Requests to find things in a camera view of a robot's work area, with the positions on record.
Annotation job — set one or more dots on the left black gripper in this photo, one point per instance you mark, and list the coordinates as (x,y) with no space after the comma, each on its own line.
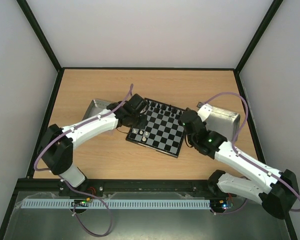
(143,124)

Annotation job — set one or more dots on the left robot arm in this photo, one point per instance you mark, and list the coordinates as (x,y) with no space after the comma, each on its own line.
(57,145)

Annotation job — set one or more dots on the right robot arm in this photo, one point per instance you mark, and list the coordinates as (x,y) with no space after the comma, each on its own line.
(276,191)

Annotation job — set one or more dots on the black white chessboard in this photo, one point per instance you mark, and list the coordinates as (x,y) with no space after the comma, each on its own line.
(166,135)

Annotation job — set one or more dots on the left metal tray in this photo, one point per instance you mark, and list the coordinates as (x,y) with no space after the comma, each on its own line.
(97,107)

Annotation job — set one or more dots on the metal tray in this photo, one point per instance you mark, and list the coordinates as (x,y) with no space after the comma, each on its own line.
(224,122)
(97,107)

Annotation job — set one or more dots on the right metal tray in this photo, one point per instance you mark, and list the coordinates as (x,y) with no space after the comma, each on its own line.
(224,122)

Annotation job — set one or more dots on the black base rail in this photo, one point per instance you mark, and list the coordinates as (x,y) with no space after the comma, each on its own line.
(100,187)

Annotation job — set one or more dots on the light blue cable duct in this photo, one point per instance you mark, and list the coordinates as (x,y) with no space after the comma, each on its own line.
(118,204)

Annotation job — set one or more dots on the black metal frame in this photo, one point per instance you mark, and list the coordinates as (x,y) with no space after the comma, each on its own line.
(28,13)

